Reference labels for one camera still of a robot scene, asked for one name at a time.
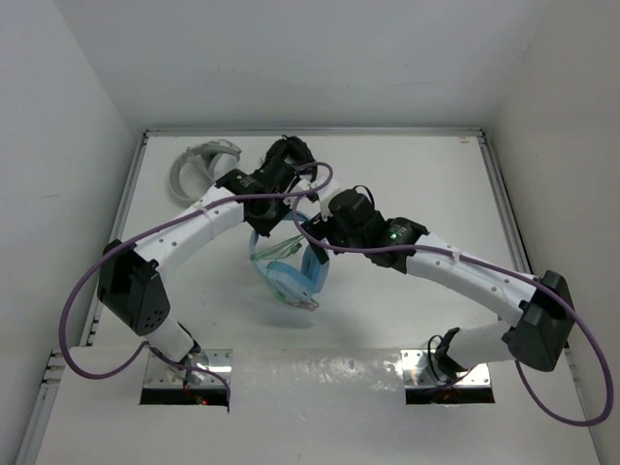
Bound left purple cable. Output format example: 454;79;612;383
57;162;336;403

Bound metal base plate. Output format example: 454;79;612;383
143;351;232;388
401;349;492;390

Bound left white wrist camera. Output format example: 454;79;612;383
293;176;326;203

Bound light blue headphones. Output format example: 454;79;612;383
248;231;330;311

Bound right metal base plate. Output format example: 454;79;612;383
401;349;492;390

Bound grey white headphones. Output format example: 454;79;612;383
168;139;242;205

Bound green headphone cable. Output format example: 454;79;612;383
249;232;321;311

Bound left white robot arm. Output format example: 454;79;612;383
97;154;299;362

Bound black headphones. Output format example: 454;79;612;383
264;135;315;167

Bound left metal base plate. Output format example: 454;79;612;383
143;351;232;388

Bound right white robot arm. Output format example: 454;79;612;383
303;189;574;382

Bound white front cover board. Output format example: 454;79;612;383
37;349;598;464

